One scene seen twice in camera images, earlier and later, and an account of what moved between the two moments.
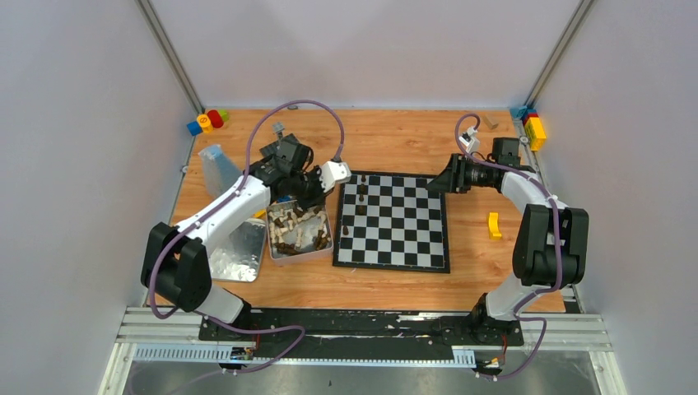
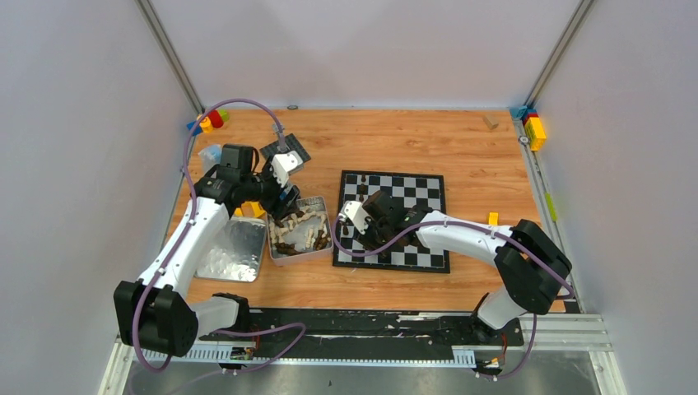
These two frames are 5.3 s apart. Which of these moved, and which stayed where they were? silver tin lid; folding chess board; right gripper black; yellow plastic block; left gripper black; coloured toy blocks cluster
Moved: right gripper black; left gripper black
Stayed: yellow plastic block; silver tin lid; folding chess board; coloured toy blocks cluster
